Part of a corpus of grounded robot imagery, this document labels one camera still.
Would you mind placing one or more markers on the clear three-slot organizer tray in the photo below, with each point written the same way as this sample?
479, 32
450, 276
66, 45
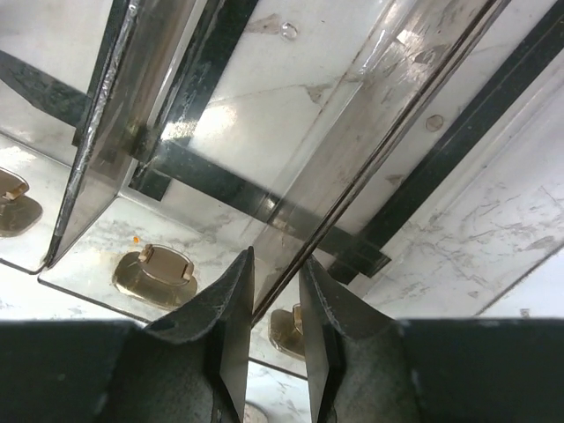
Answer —
415, 148

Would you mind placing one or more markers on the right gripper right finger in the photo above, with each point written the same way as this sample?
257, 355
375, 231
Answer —
354, 357

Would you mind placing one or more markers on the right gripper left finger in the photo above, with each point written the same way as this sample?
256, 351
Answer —
190, 365

